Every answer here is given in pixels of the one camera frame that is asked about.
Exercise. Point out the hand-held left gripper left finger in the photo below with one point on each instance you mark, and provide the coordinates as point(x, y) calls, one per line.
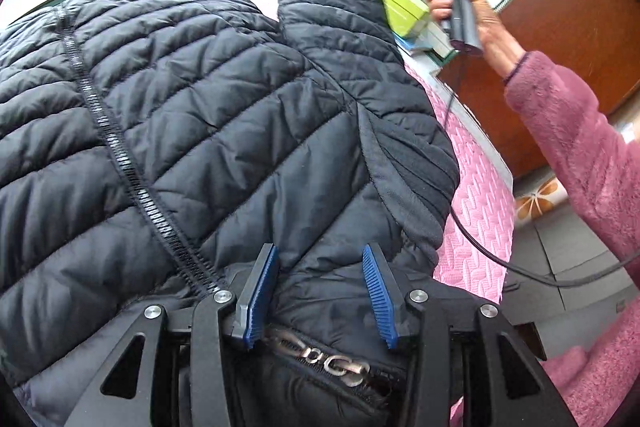
point(260, 288)

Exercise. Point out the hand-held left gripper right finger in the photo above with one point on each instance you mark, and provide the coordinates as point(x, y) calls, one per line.
point(379, 298)

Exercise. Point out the black quilted puffer jacket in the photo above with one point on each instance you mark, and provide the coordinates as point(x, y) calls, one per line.
point(200, 147)

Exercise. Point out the person's right forearm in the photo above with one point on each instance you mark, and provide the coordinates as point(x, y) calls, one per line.
point(580, 147)

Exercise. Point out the person's right hand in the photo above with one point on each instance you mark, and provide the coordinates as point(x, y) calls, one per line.
point(492, 32)

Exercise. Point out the lime green box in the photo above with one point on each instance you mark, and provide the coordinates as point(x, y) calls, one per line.
point(402, 4)

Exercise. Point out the stack of books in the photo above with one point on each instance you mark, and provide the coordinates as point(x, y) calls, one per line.
point(425, 43)

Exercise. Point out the pink foam mat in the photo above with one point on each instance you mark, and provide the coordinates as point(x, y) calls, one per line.
point(480, 202)

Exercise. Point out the brown wooden cabinet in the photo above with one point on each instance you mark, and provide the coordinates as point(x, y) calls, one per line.
point(575, 22)

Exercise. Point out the orange flower print cushion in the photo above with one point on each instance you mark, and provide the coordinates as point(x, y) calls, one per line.
point(540, 199)

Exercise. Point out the person's pink fleece clothing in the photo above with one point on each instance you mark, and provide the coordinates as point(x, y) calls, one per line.
point(595, 372)

